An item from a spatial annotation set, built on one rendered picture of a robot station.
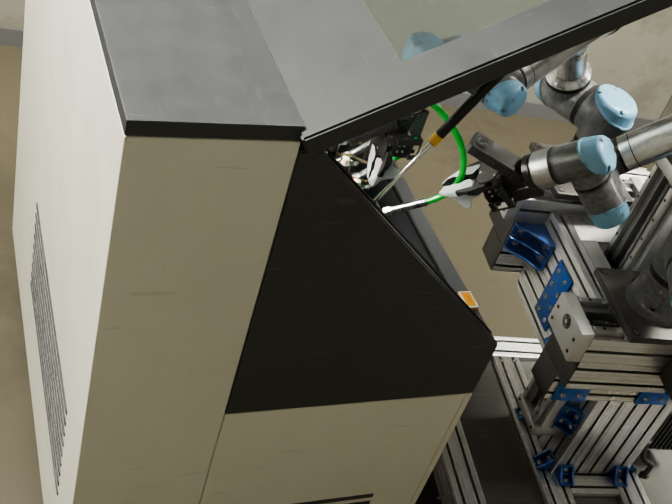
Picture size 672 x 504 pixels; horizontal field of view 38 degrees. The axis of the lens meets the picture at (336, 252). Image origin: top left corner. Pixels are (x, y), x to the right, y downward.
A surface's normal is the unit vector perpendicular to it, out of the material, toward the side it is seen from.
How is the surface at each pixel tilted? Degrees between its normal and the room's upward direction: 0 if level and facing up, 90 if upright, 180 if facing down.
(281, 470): 90
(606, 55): 90
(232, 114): 0
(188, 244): 90
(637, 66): 90
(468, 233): 0
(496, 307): 0
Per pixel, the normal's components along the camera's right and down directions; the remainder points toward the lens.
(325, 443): 0.30, 0.67
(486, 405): 0.25, -0.74
